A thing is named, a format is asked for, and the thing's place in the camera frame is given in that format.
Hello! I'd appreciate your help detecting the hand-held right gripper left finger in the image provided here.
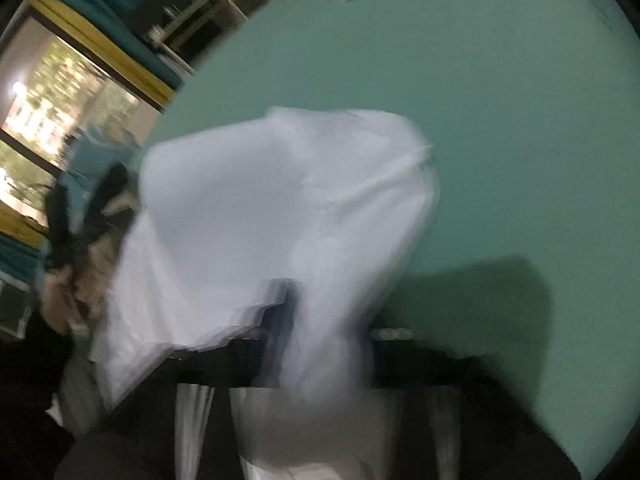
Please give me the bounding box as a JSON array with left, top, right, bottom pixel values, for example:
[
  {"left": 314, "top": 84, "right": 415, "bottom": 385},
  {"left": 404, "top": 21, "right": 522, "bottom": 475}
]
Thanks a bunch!
[{"left": 167, "top": 280, "right": 302, "bottom": 391}]

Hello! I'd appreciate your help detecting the light blue printed cloth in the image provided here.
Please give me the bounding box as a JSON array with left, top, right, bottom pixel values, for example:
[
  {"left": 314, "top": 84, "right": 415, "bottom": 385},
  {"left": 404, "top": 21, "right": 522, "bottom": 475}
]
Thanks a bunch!
[{"left": 59, "top": 120, "right": 142, "bottom": 223}]

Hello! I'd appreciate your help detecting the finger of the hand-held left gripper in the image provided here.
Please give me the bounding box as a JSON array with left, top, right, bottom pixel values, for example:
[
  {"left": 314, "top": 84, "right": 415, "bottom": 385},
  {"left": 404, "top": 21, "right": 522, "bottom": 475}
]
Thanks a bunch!
[{"left": 86, "top": 164, "right": 143, "bottom": 235}]

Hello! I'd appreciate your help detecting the white computer desk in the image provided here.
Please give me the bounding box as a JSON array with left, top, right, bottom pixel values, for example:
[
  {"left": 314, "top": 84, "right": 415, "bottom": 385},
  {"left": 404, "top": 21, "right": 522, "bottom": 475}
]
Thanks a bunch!
[{"left": 145, "top": 0, "right": 279, "bottom": 77}]

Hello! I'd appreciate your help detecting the bed with green sheet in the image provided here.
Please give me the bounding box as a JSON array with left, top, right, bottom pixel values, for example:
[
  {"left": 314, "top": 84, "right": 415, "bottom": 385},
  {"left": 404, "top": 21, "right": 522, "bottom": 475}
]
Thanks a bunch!
[{"left": 142, "top": 0, "right": 640, "bottom": 480}]

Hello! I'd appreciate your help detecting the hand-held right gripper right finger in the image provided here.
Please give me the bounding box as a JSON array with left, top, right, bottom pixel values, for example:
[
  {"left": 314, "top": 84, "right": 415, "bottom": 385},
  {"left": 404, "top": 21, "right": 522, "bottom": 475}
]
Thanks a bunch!
[{"left": 370, "top": 327, "right": 482, "bottom": 390}]

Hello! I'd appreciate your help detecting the white t-shirt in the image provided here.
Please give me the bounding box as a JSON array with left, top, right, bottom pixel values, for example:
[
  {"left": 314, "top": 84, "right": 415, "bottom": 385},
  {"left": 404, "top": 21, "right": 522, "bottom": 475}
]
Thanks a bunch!
[{"left": 90, "top": 106, "right": 442, "bottom": 411}]

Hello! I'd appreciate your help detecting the teal curtain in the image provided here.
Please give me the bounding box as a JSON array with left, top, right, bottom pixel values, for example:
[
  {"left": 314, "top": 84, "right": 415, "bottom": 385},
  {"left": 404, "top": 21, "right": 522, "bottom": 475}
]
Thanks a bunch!
[{"left": 36, "top": 0, "right": 182, "bottom": 92}]

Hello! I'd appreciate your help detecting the window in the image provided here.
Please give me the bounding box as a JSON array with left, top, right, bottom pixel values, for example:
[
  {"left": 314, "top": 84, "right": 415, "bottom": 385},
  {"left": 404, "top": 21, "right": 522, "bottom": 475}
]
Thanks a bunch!
[{"left": 0, "top": 15, "right": 142, "bottom": 213}]

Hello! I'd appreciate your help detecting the yellow curtain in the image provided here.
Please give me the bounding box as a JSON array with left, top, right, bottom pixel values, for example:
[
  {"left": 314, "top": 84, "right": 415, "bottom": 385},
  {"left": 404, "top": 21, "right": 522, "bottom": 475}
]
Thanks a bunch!
[{"left": 26, "top": 0, "right": 177, "bottom": 110}]

